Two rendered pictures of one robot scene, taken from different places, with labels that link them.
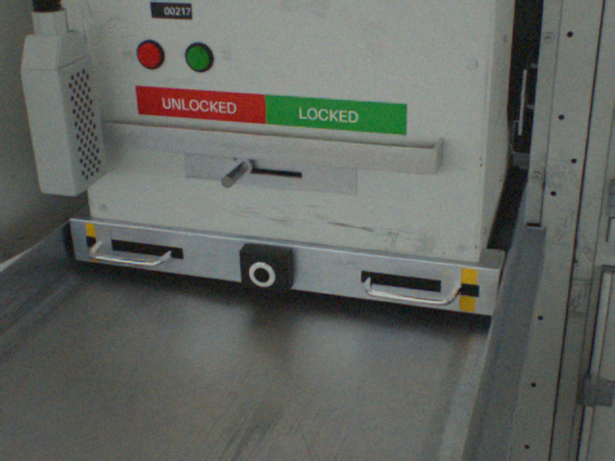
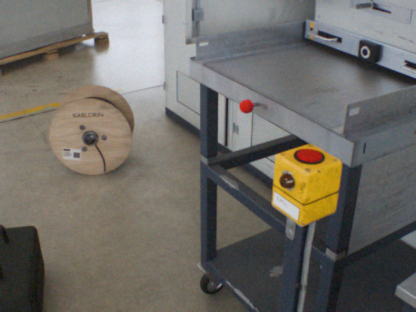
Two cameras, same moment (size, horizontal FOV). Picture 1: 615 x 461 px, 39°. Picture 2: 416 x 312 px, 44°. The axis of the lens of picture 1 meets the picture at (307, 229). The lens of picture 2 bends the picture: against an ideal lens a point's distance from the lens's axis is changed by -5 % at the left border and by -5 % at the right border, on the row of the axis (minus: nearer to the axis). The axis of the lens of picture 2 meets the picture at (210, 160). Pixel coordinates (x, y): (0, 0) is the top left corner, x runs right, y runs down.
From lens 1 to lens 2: 0.64 m
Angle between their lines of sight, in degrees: 34
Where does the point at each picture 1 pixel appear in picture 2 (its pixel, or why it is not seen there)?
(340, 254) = (398, 50)
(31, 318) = (276, 48)
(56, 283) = (293, 43)
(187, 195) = (349, 15)
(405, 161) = not seen: outside the picture
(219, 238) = (355, 36)
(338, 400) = (363, 94)
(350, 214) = (405, 33)
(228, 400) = (324, 82)
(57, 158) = not seen: outside the picture
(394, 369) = not seen: hidden behind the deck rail
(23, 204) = (298, 17)
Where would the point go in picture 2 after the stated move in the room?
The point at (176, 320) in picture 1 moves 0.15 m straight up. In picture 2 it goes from (327, 62) to (331, 10)
